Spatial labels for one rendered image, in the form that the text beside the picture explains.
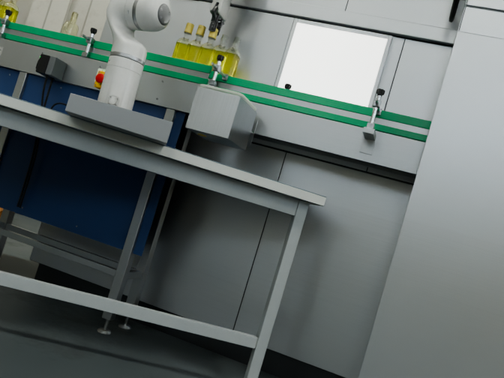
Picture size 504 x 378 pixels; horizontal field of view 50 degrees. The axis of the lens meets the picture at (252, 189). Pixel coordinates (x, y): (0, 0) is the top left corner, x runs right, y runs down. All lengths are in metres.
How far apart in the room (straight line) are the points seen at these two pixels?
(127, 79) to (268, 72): 0.75
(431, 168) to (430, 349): 0.59
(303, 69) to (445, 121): 0.73
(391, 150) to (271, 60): 0.70
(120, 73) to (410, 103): 1.16
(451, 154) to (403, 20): 0.76
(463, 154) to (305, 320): 0.92
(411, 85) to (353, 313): 0.96
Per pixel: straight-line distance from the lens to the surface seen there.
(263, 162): 2.36
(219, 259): 2.38
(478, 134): 1.94
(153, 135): 1.73
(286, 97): 2.21
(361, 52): 2.39
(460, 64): 2.00
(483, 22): 2.06
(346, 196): 2.28
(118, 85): 1.90
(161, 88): 2.26
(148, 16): 1.93
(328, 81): 2.37
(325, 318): 2.29
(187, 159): 1.84
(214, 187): 1.90
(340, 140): 2.11
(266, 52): 2.47
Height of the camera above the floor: 0.61
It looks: 3 degrees up
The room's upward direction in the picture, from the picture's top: 17 degrees clockwise
